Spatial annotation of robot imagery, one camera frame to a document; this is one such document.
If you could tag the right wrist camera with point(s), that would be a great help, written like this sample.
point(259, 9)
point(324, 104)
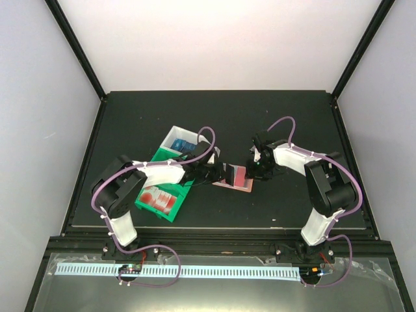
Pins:
point(256, 154)

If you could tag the pink leather card holder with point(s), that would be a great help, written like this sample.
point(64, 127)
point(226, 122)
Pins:
point(222, 183)

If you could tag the green bin with red cards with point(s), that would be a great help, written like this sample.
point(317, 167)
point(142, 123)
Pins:
point(179, 191)

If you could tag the left circuit board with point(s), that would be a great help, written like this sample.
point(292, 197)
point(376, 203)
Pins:
point(134, 269)

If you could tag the red credit card stack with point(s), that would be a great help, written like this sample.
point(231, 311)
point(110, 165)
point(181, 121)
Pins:
point(158, 199)

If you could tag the white bin with blue cards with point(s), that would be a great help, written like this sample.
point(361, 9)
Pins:
point(164, 152)

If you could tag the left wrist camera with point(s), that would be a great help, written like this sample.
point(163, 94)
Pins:
point(213, 157)

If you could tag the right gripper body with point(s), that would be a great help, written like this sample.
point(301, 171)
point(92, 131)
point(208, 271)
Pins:
point(260, 171)

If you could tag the black frame post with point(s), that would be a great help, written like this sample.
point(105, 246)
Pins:
point(370, 32)
point(71, 38)

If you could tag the circuit board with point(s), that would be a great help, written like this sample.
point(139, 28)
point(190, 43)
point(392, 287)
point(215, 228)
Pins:
point(312, 272)
point(134, 269)

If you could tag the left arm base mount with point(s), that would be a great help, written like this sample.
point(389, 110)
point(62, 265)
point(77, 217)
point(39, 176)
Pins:
point(111, 252)

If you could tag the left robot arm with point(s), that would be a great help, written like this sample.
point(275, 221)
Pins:
point(116, 189)

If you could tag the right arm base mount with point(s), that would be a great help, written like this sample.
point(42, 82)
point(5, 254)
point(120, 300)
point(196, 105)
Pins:
point(292, 252)

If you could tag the blue credit card stack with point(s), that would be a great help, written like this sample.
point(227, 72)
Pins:
point(182, 146)

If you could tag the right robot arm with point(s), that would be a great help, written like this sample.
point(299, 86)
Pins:
point(333, 191)

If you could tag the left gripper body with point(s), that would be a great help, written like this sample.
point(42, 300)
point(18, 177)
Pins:
point(209, 175)

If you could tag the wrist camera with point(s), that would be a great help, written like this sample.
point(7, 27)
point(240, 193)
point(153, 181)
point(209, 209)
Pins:
point(256, 154)
point(213, 157)

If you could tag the right black frame post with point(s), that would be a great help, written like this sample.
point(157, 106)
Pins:
point(370, 32)

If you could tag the right circuit board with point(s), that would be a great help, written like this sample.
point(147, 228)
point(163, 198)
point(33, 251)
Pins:
point(312, 272)

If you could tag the left black frame post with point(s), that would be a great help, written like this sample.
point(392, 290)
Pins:
point(71, 38)

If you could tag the white slotted cable duct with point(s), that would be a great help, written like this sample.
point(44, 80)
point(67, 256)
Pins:
point(183, 271)

